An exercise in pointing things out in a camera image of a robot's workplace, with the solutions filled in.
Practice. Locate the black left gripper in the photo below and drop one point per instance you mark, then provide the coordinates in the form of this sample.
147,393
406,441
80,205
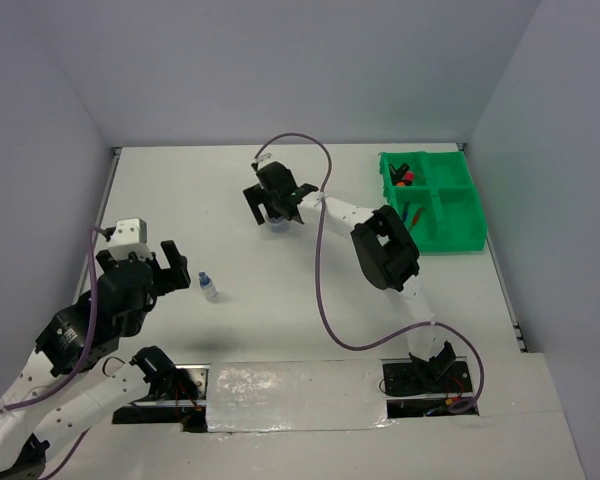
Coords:
177,276

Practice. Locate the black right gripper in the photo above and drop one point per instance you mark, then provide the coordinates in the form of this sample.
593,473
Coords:
258,196

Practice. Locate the clear jar of pins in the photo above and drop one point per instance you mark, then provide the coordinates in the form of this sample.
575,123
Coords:
277,225

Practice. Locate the small clear glue bottle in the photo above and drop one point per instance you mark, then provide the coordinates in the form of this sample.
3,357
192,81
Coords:
207,286

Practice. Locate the blue cap black highlighter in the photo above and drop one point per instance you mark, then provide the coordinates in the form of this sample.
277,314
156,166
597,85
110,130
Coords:
397,173

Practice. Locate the pink cap black highlighter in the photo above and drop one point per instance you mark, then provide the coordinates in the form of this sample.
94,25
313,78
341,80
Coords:
409,178

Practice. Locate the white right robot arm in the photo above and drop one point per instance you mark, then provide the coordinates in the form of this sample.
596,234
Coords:
386,253

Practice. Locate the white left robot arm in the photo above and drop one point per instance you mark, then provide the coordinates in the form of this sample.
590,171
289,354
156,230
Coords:
35,422

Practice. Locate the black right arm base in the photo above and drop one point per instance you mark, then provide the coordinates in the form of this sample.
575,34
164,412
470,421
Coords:
418,389

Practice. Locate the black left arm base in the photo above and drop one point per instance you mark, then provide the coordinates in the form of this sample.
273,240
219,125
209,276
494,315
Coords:
183,407

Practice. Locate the silver tape sheet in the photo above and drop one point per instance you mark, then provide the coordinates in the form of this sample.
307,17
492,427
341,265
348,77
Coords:
264,397

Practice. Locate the green compartment organizer tray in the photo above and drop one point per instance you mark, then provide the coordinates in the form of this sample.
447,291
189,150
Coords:
454,221

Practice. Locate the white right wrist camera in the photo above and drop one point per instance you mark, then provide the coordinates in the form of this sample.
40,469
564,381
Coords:
259,159

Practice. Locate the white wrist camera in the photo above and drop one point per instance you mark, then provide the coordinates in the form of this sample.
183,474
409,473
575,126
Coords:
259,159
129,237

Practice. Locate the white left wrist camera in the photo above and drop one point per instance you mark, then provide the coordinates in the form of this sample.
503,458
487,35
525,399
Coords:
129,237

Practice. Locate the left aluminium table rail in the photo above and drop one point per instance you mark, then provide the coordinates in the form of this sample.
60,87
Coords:
88,246

